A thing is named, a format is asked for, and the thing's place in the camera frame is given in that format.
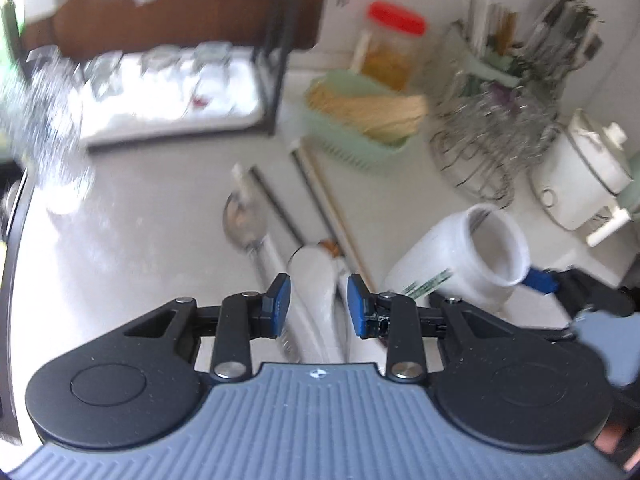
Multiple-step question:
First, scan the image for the tall textured glass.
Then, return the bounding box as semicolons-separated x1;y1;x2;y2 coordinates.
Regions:
0;57;97;212

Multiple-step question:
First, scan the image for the brown wooden cutting board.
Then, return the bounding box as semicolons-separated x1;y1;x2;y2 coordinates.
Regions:
52;0;332;59

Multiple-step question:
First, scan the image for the white ceramic spoon black rim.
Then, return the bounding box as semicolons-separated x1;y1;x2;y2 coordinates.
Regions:
330;255;353;363
287;244;337;363

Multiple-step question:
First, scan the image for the bunch of assorted chopsticks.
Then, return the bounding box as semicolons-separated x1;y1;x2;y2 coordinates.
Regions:
467;0;602;63

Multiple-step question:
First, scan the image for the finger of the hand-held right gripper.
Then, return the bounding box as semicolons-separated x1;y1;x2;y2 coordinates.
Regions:
520;266;560;295

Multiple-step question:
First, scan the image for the plain black chopstick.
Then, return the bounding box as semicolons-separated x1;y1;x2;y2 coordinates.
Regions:
292;152;341;251

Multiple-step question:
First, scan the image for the mint green plastic basket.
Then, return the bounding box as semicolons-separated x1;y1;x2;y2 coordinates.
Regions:
305;71;426;171

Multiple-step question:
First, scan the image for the metal wire glass rack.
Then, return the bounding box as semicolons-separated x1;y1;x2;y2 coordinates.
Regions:
429;96;564;209

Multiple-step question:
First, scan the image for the gold chopstick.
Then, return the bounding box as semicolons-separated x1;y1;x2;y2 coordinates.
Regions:
304;149;374;289

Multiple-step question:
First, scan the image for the white patterned chopstick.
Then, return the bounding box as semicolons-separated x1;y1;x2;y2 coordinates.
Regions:
231;162;291;311

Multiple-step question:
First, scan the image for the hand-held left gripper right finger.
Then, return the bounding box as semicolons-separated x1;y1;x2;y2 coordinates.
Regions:
346;273;506;382

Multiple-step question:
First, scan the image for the clear drinking glass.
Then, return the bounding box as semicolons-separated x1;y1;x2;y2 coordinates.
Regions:
141;46;182;92
84;52;124;98
194;41;232;92

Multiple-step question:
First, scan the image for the black metal dish rack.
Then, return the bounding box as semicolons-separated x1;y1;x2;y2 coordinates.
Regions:
0;0;296;154

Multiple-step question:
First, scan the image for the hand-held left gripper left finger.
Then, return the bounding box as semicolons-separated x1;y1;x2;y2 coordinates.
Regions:
122;273;292;382

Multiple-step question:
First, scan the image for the white electric cooker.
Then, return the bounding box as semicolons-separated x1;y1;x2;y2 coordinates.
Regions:
529;109;637;248

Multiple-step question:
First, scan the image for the white ceramic mug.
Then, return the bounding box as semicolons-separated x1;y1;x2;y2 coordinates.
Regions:
384;203;532;313

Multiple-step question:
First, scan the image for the purple lid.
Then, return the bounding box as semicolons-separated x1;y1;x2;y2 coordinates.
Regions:
487;82;512;107

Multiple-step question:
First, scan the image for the large metal spoon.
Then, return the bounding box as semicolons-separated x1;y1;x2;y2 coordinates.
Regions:
221;190;303;363

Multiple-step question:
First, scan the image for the plain white chopstick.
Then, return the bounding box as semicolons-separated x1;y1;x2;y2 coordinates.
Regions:
291;140;351;256

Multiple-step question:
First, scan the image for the white drip tray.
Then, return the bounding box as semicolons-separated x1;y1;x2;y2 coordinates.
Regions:
75;55;266;144

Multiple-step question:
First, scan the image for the black chopstick brown band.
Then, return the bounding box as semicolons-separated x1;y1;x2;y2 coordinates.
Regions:
252;167;307;244

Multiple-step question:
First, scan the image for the red lid plastic jar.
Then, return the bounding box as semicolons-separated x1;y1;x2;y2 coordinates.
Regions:
359;2;429;94

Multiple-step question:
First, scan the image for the bundle of wooden sticks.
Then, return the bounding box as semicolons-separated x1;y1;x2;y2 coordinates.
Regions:
310;85;429;142

